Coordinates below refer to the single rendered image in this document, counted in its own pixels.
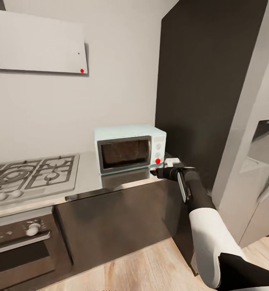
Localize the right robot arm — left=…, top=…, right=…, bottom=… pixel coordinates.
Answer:
left=150, top=158, right=269, bottom=291

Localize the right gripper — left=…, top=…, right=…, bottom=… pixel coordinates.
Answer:
left=150, top=167, right=175, bottom=180

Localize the microwave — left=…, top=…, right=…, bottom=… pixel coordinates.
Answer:
left=93, top=124, right=166, bottom=174

